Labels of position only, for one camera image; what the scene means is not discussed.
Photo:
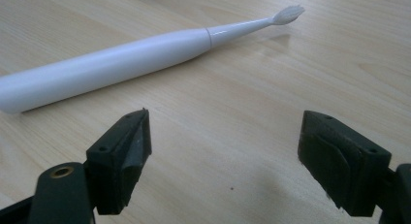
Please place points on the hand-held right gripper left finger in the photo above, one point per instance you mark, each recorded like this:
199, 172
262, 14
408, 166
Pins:
116, 166

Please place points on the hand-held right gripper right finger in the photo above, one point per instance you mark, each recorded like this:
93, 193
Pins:
342, 166

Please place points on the white electric toothbrush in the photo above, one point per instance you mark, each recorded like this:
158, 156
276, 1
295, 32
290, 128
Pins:
106, 66

